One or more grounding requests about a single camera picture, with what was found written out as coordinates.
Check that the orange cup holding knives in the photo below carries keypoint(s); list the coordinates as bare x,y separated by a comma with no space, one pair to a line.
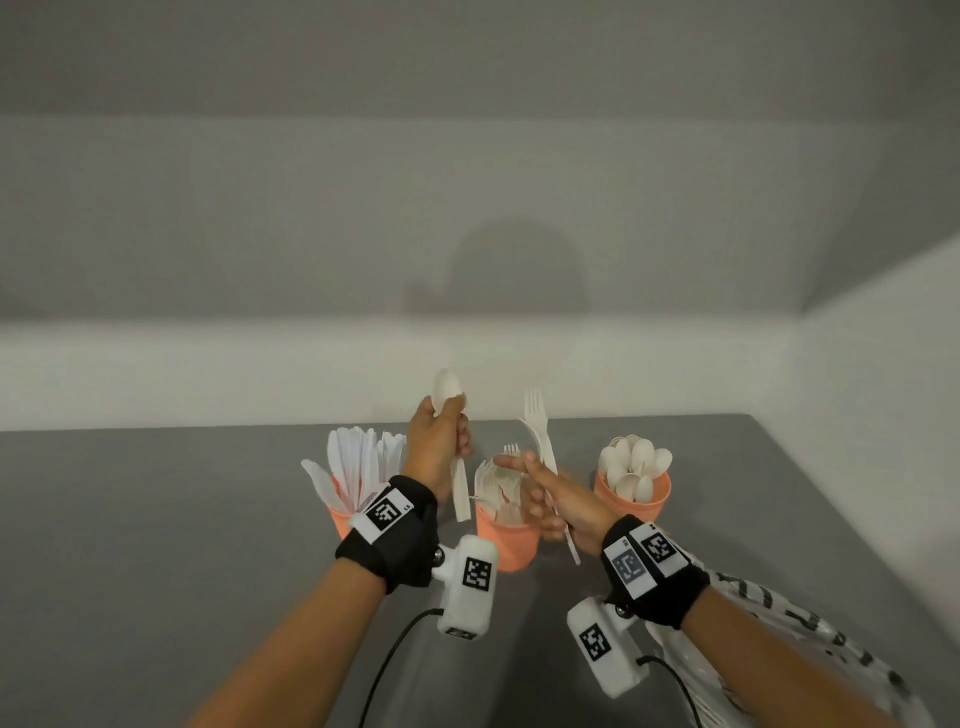
341,521

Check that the orange cup holding forks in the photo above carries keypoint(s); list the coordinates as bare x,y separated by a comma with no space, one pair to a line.
514,544

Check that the person's left forearm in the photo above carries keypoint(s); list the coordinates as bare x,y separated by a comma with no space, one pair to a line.
300,660

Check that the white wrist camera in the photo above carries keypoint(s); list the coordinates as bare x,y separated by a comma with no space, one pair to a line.
466,592
604,649

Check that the black right wristband with markers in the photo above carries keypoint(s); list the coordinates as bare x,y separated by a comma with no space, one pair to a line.
660,592

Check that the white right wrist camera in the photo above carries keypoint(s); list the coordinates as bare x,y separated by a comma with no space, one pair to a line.
604,649

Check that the person's right thumb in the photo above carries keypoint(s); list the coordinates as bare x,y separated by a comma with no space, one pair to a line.
532,461

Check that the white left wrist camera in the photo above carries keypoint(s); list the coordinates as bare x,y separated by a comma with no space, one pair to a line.
466,592

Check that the black left wristband with markers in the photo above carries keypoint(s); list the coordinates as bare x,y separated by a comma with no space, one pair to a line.
397,544

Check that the person's right forearm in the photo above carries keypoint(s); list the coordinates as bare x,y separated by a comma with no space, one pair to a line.
765,667

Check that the bunch of white plastic knives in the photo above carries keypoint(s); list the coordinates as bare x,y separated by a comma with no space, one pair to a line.
356,461

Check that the person's right hand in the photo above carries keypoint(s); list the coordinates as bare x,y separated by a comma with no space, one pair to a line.
574,502

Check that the bunch of white plastic spoons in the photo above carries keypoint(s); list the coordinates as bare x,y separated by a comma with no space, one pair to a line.
637,465

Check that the person's left hand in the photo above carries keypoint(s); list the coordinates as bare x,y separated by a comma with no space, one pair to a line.
427,450

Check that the white plastic spoon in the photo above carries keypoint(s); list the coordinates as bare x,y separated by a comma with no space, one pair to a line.
448,390

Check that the orange cup holding spoons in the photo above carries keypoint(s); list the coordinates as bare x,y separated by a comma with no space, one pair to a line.
652,506

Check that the bunch of white plastic forks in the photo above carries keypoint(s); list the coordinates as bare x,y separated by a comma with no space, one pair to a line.
495,487

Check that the person's left fingers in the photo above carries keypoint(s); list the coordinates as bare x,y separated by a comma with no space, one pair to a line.
457,427

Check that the white plastic fork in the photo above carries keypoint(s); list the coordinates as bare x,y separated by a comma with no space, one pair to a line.
536,420

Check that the clear plastic bag black print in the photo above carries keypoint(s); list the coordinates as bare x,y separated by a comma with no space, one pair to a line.
817,637

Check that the black wristband with markers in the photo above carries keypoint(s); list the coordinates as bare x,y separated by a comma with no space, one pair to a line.
397,544
660,592

